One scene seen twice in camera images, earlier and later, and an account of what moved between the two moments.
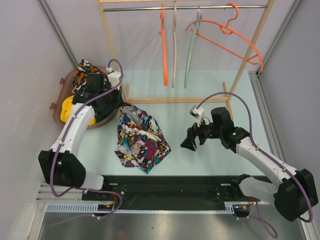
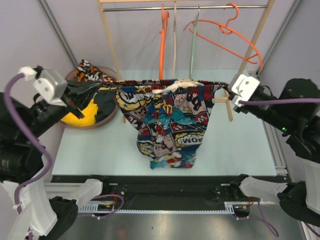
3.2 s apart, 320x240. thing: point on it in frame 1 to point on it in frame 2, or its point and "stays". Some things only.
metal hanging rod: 182,7 stays
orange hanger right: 226,29 stays
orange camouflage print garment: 84,67 stays
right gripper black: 189,142 to 232,93
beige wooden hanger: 175,18 stays
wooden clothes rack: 124,6 stays
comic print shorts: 141,143 to 169,117
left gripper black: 118,101 to 80,93
